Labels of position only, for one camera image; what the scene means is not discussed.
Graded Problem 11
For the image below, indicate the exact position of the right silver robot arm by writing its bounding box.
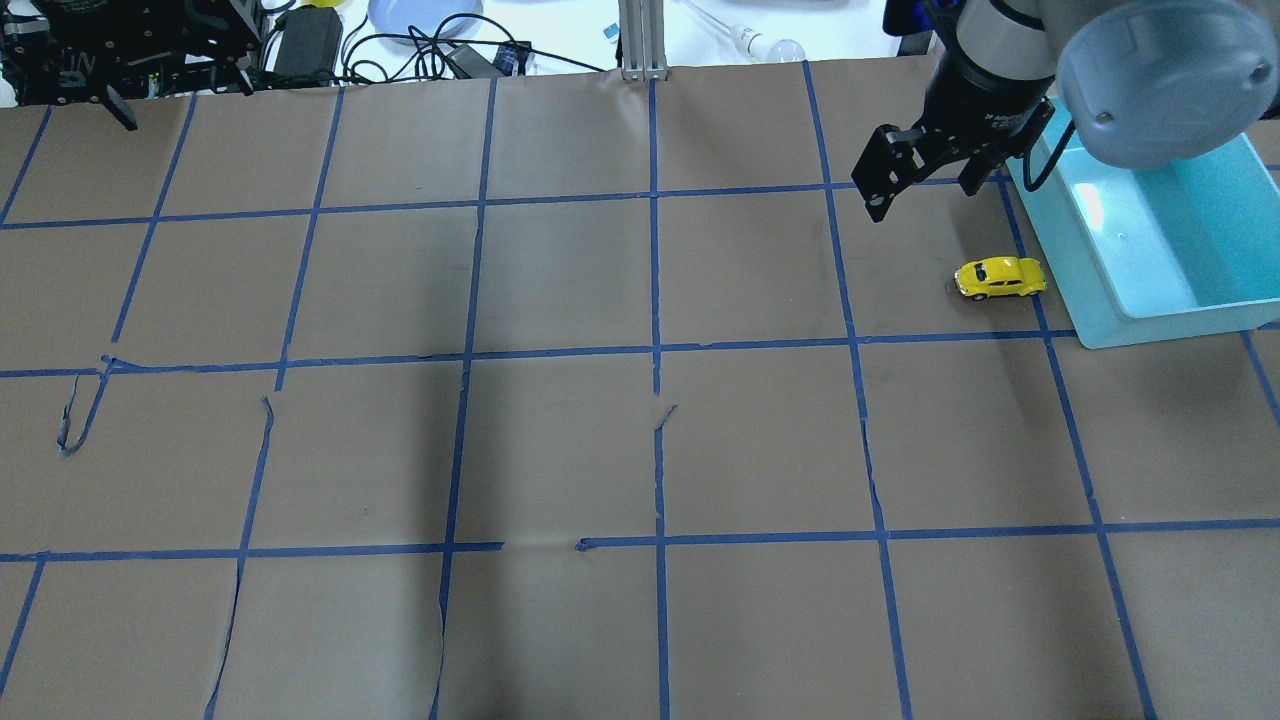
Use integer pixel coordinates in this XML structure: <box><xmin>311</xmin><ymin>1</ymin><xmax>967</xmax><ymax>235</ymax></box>
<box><xmin>851</xmin><ymin>1</ymin><xmax>1277</xmax><ymax>222</ymax></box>

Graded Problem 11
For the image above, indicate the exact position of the brown paper table cover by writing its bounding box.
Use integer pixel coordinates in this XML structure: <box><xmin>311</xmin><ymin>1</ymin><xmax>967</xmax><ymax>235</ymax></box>
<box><xmin>1</xmin><ymin>58</ymin><xmax>1277</xmax><ymax>719</ymax></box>

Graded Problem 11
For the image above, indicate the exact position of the blue plastic plate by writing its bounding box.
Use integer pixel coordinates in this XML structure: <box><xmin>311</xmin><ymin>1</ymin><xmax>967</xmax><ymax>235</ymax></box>
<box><xmin>367</xmin><ymin>1</ymin><xmax>483</xmax><ymax>45</ymax></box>

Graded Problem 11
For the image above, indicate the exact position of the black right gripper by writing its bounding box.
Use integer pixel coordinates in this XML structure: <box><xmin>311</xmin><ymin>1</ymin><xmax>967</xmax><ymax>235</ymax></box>
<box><xmin>852</xmin><ymin>50</ymin><xmax>1053</xmax><ymax>223</ymax></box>

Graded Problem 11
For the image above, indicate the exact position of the turquoise plastic bin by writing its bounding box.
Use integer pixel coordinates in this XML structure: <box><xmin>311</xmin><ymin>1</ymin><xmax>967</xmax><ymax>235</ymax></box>
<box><xmin>1009</xmin><ymin>135</ymin><xmax>1279</xmax><ymax>348</ymax></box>

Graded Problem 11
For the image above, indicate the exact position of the white light bulb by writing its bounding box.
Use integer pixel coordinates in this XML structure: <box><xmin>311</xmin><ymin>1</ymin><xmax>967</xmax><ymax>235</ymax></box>
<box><xmin>730</xmin><ymin>26</ymin><xmax>806</xmax><ymax>63</ymax></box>

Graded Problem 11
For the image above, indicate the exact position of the black power adapter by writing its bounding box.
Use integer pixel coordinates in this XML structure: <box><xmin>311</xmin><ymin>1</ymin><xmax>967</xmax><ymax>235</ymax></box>
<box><xmin>270</xmin><ymin>5</ymin><xmax>342</xmax><ymax>88</ymax></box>

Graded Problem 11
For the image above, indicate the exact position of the aluminium frame post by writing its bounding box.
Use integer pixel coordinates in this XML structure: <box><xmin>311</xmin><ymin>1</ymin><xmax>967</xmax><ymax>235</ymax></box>
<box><xmin>617</xmin><ymin>0</ymin><xmax>669</xmax><ymax>82</ymax></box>

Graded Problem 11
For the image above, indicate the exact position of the yellow beetle toy car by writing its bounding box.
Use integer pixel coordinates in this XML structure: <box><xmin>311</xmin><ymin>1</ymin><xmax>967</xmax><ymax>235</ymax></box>
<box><xmin>954</xmin><ymin>256</ymin><xmax>1047</xmax><ymax>302</ymax></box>

